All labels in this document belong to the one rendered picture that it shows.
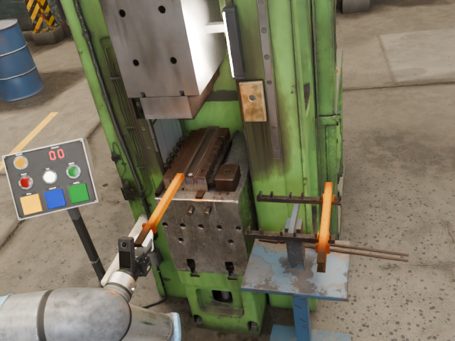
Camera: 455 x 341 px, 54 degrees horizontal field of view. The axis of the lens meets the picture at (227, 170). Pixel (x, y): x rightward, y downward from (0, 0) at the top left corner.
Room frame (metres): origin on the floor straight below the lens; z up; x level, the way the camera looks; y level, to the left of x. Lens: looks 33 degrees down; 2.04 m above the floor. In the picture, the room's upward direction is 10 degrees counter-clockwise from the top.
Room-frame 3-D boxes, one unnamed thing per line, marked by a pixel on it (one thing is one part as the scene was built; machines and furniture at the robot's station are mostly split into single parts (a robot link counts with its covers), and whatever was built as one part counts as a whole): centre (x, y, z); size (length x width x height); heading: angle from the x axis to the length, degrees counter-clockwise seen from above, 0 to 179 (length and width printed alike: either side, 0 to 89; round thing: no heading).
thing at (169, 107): (1.80, 0.12, 1.32); 0.42 x 0.20 x 0.10; 160
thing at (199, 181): (1.80, 0.12, 0.96); 0.42 x 0.20 x 0.09; 160
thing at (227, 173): (1.60, 0.00, 0.95); 0.12 x 0.08 x 0.06; 160
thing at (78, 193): (1.60, 0.64, 1.01); 0.07 x 0.05 x 0.07; 95
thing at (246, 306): (1.79, 0.06, 0.23); 0.55 x 0.37 x 0.47; 160
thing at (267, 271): (1.27, -0.21, 0.70); 0.40 x 0.30 x 0.02; 69
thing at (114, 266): (1.64, 0.55, 0.62); 0.44 x 0.05 x 0.05; 160
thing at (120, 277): (1.00, 0.38, 1.03); 0.10 x 0.05 x 0.09; 70
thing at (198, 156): (1.79, 0.10, 0.99); 0.42 x 0.05 x 0.01; 160
